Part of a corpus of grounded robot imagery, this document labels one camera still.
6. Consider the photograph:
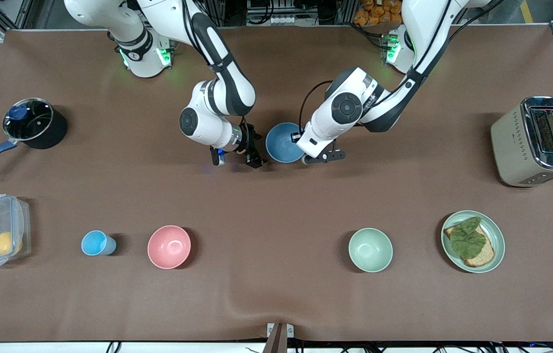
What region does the brown table cloth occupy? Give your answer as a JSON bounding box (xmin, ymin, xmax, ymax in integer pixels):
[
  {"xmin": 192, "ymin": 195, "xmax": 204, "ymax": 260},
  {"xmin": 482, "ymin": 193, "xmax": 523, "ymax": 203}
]
[{"xmin": 0, "ymin": 25, "xmax": 553, "ymax": 343}]

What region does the pale green plate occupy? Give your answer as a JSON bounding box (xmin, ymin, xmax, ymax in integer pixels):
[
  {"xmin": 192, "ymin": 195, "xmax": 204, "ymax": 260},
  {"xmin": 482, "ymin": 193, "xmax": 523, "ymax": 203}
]
[{"xmin": 441, "ymin": 210, "xmax": 506, "ymax": 274}]

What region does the light blue cup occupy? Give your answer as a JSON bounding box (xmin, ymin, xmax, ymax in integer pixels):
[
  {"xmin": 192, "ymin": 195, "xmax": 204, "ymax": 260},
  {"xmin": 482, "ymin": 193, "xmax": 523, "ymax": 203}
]
[{"xmin": 81, "ymin": 230, "xmax": 117, "ymax": 256}]

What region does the pale green bowl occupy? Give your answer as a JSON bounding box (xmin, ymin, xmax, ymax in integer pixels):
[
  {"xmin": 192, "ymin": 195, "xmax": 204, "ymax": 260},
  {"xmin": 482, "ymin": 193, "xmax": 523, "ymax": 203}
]
[{"xmin": 348, "ymin": 227, "xmax": 394, "ymax": 273}]

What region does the green lettuce leaf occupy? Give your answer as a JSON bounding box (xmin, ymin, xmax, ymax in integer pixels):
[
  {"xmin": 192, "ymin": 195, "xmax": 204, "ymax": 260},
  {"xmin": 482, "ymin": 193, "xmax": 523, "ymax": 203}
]
[{"xmin": 449, "ymin": 216, "xmax": 488, "ymax": 259}]

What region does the beige metal toaster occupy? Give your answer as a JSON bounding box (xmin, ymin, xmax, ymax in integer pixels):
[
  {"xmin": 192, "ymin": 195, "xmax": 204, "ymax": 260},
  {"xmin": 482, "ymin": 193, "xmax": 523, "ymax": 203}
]
[{"xmin": 490, "ymin": 96, "xmax": 553, "ymax": 188}]

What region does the bag of orange snacks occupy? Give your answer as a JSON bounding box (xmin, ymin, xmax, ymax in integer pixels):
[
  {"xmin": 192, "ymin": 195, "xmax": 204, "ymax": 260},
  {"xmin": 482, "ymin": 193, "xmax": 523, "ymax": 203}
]
[{"xmin": 353, "ymin": 0, "xmax": 405, "ymax": 26}]

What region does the pink bowl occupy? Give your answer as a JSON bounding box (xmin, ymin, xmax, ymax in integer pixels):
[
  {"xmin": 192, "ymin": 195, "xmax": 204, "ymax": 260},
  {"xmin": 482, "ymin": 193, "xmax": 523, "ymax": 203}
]
[{"xmin": 147, "ymin": 225, "xmax": 192, "ymax": 270}]

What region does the bread slice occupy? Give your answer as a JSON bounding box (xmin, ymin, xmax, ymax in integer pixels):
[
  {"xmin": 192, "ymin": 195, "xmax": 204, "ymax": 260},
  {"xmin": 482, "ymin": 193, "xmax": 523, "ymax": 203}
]
[{"xmin": 443, "ymin": 223, "xmax": 496, "ymax": 268}]

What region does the yellow orange fruit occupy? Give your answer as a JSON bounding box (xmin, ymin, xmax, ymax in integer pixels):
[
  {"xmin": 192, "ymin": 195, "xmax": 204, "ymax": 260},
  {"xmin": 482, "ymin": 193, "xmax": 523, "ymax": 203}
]
[{"xmin": 0, "ymin": 231, "xmax": 23, "ymax": 255}]

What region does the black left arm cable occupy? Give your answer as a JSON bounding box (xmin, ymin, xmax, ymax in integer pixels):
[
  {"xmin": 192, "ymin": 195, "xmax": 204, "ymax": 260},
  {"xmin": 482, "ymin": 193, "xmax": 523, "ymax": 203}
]
[{"xmin": 299, "ymin": 80, "xmax": 335, "ymax": 132}]

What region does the long white power strip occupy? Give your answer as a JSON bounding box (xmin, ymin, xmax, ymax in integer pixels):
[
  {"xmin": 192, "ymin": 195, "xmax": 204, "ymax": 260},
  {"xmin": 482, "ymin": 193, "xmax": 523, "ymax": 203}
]
[{"xmin": 246, "ymin": 14, "xmax": 317, "ymax": 27}]

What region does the brown post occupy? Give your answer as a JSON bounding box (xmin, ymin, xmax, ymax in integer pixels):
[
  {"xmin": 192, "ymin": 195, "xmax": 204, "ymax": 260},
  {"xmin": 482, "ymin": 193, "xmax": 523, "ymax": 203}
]
[{"xmin": 263, "ymin": 323, "xmax": 288, "ymax": 353}]

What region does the glass lid with blue knob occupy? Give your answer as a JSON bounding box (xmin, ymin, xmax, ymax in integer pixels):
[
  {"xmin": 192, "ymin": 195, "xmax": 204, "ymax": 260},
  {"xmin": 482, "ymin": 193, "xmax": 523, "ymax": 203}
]
[{"xmin": 3, "ymin": 98, "xmax": 54, "ymax": 141}]

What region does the small metal bracket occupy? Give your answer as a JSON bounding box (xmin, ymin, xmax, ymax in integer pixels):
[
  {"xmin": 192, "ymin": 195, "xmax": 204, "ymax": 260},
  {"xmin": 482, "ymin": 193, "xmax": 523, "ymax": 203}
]
[{"xmin": 266, "ymin": 322, "xmax": 295, "ymax": 339}]

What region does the blue bowl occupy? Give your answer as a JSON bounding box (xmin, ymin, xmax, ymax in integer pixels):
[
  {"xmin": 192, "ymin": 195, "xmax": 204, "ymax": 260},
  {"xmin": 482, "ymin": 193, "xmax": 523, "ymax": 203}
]
[{"xmin": 265, "ymin": 122, "xmax": 305, "ymax": 164}]

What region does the black pot with blue handle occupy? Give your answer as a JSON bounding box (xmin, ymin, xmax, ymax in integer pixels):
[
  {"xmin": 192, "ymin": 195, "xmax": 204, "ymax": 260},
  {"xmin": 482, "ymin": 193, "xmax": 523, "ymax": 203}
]
[{"xmin": 0, "ymin": 98, "xmax": 68, "ymax": 178}]

